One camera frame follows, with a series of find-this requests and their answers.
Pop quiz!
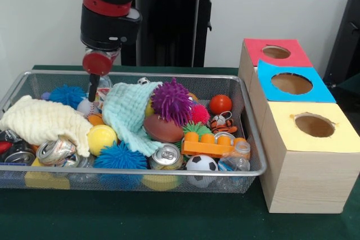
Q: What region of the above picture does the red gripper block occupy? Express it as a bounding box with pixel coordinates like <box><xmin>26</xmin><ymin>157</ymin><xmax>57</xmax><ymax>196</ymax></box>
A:
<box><xmin>82</xmin><ymin>51</ymin><xmax>113</xmax><ymax>102</ymax></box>

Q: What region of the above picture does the light teal waffle cloth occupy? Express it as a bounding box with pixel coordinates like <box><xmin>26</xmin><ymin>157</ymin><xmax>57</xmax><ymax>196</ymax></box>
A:
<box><xmin>101</xmin><ymin>81</ymin><xmax>164</xmax><ymax>157</ymax></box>

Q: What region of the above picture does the wooden box with three holes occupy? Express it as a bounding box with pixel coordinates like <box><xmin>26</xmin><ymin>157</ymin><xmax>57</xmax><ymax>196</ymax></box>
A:
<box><xmin>237</xmin><ymin>38</ymin><xmax>360</xmax><ymax>214</ymax></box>

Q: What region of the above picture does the blue spiky rubber ball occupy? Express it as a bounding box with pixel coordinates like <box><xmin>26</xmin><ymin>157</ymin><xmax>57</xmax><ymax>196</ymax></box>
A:
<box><xmin>49</xmin><ymin>83</ymin><xmax>87</xmax><ymax>109</ymax></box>
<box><xmin>93</xmin><ymin>141</ymin><xmax>149</xmax><ymax>171</ymax></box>

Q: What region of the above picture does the yellow smooth ball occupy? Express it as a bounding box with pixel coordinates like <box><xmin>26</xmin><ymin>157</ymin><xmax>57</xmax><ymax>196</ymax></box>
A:
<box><xmin>87</xmin><ymin>124</ymin><xmax>118</xmax><ymax>156</ymax></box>

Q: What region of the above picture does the cream waffle cloth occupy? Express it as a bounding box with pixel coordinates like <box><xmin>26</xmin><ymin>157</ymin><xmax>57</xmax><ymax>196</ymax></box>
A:
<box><xmin>0</xmin><ymin>95</ymin><xmax>93</xmax><ymax>157</ymax></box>

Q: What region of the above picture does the purple spiky rubber ball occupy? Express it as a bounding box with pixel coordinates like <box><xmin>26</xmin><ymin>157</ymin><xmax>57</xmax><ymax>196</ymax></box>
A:
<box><xmin>151</xmin><ymin>77</ymin><xmax>194</xmax><ymax>126</ymax></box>

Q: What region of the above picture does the brown toy football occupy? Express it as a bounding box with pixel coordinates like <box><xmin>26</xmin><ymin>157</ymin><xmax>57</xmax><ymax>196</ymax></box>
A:
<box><xmin>143</xmin><ymin>114</ymin><xmax>185</xmax><ymax>143</ymax></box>

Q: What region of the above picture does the orange toy building block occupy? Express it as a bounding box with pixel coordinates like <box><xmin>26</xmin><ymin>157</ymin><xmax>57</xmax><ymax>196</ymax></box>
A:
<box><xmin>181</xmin><ymin>132</ymin><xmax>250</xmax><ymax>159</ymax></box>

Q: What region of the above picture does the red smooth ball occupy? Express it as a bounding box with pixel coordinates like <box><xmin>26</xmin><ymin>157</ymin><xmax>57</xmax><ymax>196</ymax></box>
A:
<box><xmin>209</xmin><ymin>94</ymin><xmax>233</xmax><ymax>116</ymax></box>

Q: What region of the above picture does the black and white soccer ball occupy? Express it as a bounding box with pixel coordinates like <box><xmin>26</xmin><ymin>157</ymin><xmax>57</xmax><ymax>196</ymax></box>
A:
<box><xmin>185</xmin><ymin>154</ymin><xmax>219</xmax><ymax>188</ymax></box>

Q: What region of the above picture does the black upright panel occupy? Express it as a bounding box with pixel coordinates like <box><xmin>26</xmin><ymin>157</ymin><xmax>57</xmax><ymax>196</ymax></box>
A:
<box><xmin>323</xmin><ymin>0</ymin><xmax>360</xmax><ymax>85</ymax></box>

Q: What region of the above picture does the dark green side table cloth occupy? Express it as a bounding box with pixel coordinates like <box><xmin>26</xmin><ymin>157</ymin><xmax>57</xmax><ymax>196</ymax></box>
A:
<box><xmin>339</xmin><ymin>75</ymin><xmax>360</xmax><ymax>90</ymax></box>

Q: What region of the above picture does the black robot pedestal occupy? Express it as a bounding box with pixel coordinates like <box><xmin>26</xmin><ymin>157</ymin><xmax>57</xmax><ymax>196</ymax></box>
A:
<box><xmin>120</xmin><ymin>0</ymin><xmax>226</xmax><ymax>68</ymax></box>

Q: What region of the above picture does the shallow wire mesh bin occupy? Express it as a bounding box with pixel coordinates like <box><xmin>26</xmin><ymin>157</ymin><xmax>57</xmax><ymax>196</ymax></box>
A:
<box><xmin>0</xmin><ymin>70</ymin><xmax>267</xmax><ymax>194</ymax></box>

